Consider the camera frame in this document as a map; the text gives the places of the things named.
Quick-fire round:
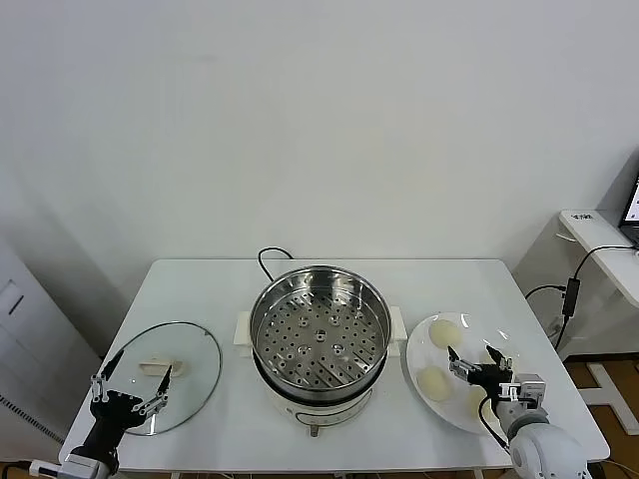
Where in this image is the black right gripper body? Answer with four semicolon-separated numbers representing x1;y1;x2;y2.
467;362;514;401

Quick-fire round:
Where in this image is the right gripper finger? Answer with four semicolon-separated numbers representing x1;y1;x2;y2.
446;344;474;383
485;343;515;373

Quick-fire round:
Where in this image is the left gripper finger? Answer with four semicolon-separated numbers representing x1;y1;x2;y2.
90;349;126;404
134;364;174;418

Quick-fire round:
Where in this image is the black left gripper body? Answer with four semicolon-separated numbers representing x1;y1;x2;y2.
74;389;147;454

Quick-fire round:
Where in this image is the glass lid with white handle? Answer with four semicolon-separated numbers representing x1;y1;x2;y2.
99;321;223;437

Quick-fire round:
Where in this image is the stainless steel steamer basket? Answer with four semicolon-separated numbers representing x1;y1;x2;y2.
249;265;393;400

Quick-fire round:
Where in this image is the white round plate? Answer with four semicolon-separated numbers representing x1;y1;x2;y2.
404;311;540;435

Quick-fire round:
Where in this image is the white cabinet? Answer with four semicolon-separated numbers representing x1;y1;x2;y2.
0;239;104;453

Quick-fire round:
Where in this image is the open laptop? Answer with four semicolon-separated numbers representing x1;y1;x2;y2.
617;172;639;248

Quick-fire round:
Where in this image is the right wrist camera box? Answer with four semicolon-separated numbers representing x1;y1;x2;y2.
500;371;546;408

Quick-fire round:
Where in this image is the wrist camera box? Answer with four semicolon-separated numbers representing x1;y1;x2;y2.
28;458;69;479
500;371;546;408

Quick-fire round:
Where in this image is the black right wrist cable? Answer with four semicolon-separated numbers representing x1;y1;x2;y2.
477;396;513;453

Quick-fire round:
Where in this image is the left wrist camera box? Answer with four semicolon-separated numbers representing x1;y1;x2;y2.
28;458;69;479

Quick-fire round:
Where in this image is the black laptop charger cable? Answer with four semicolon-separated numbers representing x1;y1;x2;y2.
523;242;639;353

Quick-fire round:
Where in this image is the black pot power cord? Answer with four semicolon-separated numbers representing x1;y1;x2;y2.
257;246;296;283

